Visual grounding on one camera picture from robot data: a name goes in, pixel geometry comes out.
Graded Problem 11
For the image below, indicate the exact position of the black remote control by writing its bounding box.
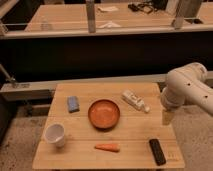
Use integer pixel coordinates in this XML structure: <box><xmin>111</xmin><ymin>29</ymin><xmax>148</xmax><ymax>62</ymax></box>
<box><xmin>149</xmin><ymin>139</ymin><xmax>166</xmax><ymax>166</ymax></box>

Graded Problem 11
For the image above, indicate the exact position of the white paper sheet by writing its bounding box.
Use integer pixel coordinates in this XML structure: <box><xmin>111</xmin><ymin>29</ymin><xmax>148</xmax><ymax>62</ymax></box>
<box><xmin>98</xmin><ymin>6</ymin><xmax>119</xmax><ymax>12</ymax></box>

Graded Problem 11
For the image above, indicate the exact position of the grey metal post right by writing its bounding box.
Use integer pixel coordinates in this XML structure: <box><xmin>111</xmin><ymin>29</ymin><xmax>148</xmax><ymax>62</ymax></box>
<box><xmin>172</xmin><ymin>0</ymin><xmax>189</xmax><ymax>29</ymax></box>

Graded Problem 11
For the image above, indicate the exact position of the white ceramic cup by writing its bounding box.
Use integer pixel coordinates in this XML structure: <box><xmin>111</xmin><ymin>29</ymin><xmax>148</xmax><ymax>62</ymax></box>
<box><xmin>44</xmin><ymin>124</ymin><xmax>65</xmax><ymax>148</ymax></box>

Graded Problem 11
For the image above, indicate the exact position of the blue sponge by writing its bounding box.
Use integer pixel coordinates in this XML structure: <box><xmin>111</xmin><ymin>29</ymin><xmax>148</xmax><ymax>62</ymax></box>
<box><xmin>67</xmin><ymin>96</ymin><xmax>80</xmax><ymax>113</ymax></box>

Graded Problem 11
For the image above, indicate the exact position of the white tube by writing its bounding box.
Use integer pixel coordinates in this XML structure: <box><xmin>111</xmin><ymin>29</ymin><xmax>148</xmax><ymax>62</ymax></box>
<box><xmin>121</xmin><ymin>90</ymin><xmax>150</xmax><ymax>113</ymax></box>

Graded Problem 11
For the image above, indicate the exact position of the orange carrot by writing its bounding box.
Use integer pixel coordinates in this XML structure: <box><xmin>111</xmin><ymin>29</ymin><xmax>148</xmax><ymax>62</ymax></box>
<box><xmin>95</xmin><ymin>143</ymin><xmax>120</xmax><ymax>152</ymax></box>

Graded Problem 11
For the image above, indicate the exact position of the white crumpled paper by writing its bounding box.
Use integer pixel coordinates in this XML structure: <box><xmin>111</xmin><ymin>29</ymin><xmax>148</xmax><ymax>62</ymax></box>
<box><xmin>99</xmin><ymin>21</ymin><xmax>121</xmax><ymax>28</ymax></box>

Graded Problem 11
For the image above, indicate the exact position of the metal rail beam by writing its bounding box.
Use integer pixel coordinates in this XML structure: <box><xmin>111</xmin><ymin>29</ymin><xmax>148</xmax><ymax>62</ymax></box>
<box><xmin>0</xmin><ymin>70</ymin><xmax>213</xmax><ymax>102</ymax></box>

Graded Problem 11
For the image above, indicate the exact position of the wooden table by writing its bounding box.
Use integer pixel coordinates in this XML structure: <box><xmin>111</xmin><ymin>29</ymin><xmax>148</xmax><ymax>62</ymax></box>
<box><xmin>33</xmin><ymin>83</ymin><xmax>185</xmax><ymax>170</ymax></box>

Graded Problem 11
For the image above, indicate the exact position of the grey metal post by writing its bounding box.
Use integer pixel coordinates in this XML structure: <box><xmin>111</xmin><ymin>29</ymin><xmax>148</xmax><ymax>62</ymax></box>
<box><xmin>86</xmin><ymin>0</ymin><xmax>96</xmax><ymax>33</ymax></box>
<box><xmin>172</xmin><ymin>0</ymin><xmax>189</xmax><ymax>29</ymax></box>

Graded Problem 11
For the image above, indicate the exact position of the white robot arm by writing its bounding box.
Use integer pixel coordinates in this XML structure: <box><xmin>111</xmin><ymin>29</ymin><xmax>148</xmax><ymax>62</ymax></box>
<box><xmin>160</xmin><ymin>62</ymin><xmax>213</xmax><ymax>125</ymax></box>

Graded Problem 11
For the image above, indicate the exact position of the orange ceramic bowl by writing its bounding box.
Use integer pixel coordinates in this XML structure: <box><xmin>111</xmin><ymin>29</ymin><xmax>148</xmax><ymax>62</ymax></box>
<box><xmin>88</xmin><ymin>99</ymin><xmax>120</xmax><ymax>129</ymax></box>

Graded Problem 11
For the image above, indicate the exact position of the black cables pile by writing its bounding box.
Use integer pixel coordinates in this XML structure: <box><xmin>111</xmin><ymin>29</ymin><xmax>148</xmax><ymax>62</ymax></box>
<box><xmin>127</xmin><ymin>0</ymin><xmax>168</xmax><ymax>14</ymax></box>

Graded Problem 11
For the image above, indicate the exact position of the clear plastic bottle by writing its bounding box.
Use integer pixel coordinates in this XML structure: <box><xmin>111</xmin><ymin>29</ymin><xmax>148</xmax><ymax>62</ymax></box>
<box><xmin>40</xmin><ymin>18</ymin><xmax>50</xmax><ymax>31</ymax></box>

